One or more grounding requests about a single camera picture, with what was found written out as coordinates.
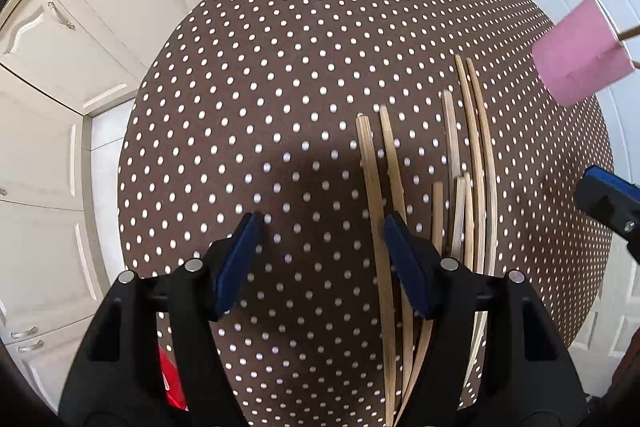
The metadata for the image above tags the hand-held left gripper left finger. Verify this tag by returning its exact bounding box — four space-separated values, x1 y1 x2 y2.
57 212 265 427

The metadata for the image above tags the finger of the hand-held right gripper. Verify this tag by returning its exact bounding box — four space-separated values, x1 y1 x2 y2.
574 164 640 265

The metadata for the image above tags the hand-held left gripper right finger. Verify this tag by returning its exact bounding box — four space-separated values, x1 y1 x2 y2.
369 211 588 427

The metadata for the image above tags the pink cylindrical holder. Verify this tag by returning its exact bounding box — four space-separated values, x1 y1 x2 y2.
531 0 636 108

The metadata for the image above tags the bundle of wooden chopsticks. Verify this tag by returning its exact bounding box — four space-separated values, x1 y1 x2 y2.
394 54 498 427

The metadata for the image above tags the red plastic object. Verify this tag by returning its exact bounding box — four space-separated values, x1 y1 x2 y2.
159 344 188 410

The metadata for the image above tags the white panelled door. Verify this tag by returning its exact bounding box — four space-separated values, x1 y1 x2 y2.
565 287 640 403

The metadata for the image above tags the brown polka dot tablecloth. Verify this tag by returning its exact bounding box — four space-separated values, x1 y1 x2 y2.
117 0 615 427

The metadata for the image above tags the cream drawer front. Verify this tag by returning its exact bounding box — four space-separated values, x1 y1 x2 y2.
0 312 101 408

